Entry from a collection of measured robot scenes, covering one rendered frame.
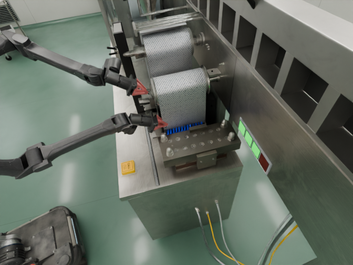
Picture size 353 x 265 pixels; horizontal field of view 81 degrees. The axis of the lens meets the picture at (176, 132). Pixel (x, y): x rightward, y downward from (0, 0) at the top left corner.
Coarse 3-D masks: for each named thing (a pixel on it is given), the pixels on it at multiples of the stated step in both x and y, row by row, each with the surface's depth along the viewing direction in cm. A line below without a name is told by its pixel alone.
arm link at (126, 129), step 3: (126, 114) 100; (126, 117) 99; (129, 120) 98; (129, 123) 98; (123, 126) 95; (126, 126) 96; (129, 126) 96; (135, 126) 105; (120, 129) 96; (123, 129) 95; (126, 129) 96; (129, 129) 100; (132, 129) 104; (135, 129) 106; (123, 132) 106; (126, 132) 106; (129, 132) 106; (132, 132) 107
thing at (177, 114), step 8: (176, 104) 102; (184, 104) 103; (192, 104) 104; (200, 104) 105; (168, 112) 104; (176, 112) 105; (184, 112) 107; (192, 112) 108; (200, 112) 109; (168, 120) 108; (176, 120) 110; (184, 120) 111; (192, 120) 113; (200, 120) 114; (168, 128) 113
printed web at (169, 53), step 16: (160, 32) 107; (176, 32) 106; (160, 48) 105; (176, 48) 106; (160, 64) 110; (176, 64) 113; (160, 80) 95; (176, 80) 95; (192, 80) 96; (160, 96) 96; (176, 96) 98; (192, 96) 100
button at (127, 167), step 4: (132, 160) 114; (124, 164) 113; (128, 164) 113; (132, 164) 113; (124, 168) 111; (128, 168) 111; (132, 168) 111; (124, 172) 110; (128, 172) 111; (132, 172) 112
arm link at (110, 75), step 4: (108, 68) 92; (112, 68) 93; (108, 72) 91; (112, 72) 92; (116, 72) 95; (104, 76) 91; (108, 76) 90; (112, 76) 91; (116, 76) 92; (104, 80) 93; (108, 80) 91; (112, 80) 91; (116, 80) 92; (112, 84) 93; (116, 84) 93
